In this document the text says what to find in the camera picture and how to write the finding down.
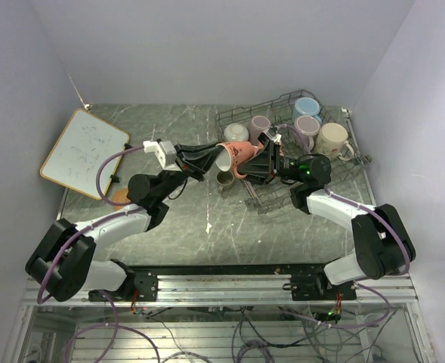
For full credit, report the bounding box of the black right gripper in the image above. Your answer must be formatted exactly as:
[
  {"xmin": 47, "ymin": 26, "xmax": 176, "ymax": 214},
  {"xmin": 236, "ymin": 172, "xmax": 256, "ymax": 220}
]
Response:
[{"xmin": 234, "ymin": 140, "xmax": 304, "ymax": 185}]

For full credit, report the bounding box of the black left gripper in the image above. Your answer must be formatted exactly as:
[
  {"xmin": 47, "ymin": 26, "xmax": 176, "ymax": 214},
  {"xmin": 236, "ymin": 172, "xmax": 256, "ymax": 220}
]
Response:
[{"xmin": 156, "ymin": 142, "xmax": 224, "ymax": 202}]

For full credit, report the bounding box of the orange mug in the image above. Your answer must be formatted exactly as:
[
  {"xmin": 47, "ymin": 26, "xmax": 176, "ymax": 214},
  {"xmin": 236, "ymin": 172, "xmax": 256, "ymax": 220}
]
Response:
[{"xmin": 215, "ymin": 141, "xmax": 261, "ymax": 179}]

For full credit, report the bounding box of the small olive grey cup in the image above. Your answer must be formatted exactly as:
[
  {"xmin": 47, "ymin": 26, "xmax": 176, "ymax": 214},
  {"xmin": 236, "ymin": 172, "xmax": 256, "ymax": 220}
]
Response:
[{"xmin": 216, "ymin": 171, "xmax": 235, "ymax": 194}]

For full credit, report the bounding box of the cream white speckled mug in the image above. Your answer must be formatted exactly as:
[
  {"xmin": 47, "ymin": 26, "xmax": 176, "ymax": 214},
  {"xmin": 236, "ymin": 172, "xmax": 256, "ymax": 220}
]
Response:
[{"xmin": 223, "ymin": 123, "xmax": 249, "ymax": 142}]

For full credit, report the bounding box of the purple mug dark handle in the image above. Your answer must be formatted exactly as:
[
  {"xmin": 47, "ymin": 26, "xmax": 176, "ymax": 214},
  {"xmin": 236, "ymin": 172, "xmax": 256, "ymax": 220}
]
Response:
[{"xmin": 249, "ymin": 116, "xmax": 271, "ymax": 146}]

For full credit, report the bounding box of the lavender mug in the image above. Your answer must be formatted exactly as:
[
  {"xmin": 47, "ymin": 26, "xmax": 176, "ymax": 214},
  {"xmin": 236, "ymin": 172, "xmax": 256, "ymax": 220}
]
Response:
[{"xmin": 293, "ymin": 116, "xmax": 320, "ymax": 152}]

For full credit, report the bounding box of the light blue mug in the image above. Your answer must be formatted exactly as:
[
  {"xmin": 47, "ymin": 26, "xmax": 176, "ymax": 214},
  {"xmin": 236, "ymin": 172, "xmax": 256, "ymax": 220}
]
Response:
[{"xmin": 292, "ymin": 97, "xmax": 321, "ymax": 121}]

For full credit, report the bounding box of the green inside floral mug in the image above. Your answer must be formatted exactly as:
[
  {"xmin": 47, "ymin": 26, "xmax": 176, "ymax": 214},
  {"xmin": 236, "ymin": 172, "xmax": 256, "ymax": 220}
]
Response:
[{"xmin": 315, "ymin": 123, "xmax": 355, "ymax": 162}]

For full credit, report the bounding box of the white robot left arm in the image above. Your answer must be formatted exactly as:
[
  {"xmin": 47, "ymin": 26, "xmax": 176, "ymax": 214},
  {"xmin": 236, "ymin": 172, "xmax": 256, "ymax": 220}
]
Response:
[{"xmin": 25, "ymin": 141, "xmax": 223, "ymax": 304}]

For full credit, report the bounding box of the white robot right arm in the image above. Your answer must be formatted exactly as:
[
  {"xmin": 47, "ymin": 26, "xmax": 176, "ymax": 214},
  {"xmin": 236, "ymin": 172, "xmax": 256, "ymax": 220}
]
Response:
[{"xmin": 235, "ymin": 139, "xmax": 416, "ymax": 299}]

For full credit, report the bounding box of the cork coaster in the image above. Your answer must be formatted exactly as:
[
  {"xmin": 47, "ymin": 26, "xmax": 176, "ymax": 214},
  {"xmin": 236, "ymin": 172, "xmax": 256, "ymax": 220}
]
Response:
[{"xmin": 112, "ymin": 188, "xmax": 131, "ymax": 210}]

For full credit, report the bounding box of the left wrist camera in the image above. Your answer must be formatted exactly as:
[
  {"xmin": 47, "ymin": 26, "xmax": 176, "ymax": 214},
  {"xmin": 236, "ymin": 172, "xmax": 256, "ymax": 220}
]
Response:
[{"xmin": 143, "ymin": 141, "xmax": 181, "ymax": 172}]

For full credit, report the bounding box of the grey wire dish rack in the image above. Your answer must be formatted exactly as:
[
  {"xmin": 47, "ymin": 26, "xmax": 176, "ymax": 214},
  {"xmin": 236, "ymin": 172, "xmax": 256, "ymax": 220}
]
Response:
[{"xmin": 215, "ymin": 89, "xmax": 372, "ymax": 214}]

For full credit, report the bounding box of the small whiteboard wooden frame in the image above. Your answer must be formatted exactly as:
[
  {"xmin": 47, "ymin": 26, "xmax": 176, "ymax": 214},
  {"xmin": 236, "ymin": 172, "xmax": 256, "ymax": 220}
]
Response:
[{"xmin": 40, "ymin": 109, "xmax": 130, "ymax": 200}]

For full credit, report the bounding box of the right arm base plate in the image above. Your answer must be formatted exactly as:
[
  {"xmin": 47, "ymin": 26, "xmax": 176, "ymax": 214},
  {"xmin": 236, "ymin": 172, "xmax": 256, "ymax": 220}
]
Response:
[{"xmin": 283, "ymin": 272, "xmax": 357, "ymax": 302}]

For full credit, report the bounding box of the aluminium mounting rail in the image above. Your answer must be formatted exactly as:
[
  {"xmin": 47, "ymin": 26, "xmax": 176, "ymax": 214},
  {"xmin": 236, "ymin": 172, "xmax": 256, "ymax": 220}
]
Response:
[{"xmin": 21, "ymin": 264, "xmax": 416, "ymax": 307}]

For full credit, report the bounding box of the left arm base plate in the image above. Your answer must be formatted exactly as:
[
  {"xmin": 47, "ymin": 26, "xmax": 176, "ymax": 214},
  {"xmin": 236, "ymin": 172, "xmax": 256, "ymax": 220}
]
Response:
[{"xmin": 88, "ymin": 270, "xmax": 159, "ymax": 303}]

